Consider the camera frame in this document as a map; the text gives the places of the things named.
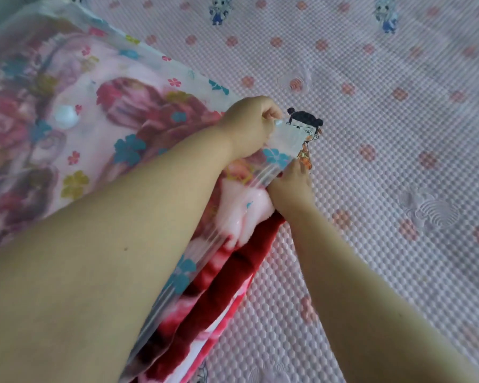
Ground person's left hand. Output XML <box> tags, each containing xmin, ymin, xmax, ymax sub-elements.
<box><xmin>215</xmin><ymin>95</ymin><xmax>284</xmax><ymax>160</ymax></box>

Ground person's left forearm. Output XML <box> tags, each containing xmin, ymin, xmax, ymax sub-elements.
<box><xmin>0</xmin><ymin>127</ymin><xmax>240</xmax><ymax>383</ymax></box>

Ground person's right forearm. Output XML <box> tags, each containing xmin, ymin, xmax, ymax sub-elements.
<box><xmin>287</xmin><ymin>203</ymin><xmax>479</xmax><ymax>383</ymax></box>

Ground flower-print plastic storage bag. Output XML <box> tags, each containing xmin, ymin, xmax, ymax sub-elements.
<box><xmin>0</xmin><ymin>0</ymin><xmax>322</xmax><ymax>383</ymax></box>

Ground person's right hand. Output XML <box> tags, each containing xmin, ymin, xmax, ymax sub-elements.
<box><xmin>266</xmin><ymin>158</ymin><xmax>318</xmax><ymax>214</ymax></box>

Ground red floral blanket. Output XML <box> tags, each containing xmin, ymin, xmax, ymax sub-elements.
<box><xmin>0</xmin><ymin>15</ymin><xmax>286</xmax><ymax>383</ymax></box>

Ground pink cartoon bed sheet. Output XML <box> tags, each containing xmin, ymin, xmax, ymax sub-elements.
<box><xmin>79</xmin><ymin>0</ymin><xmax>479</xmax><ymax>383</ymax></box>

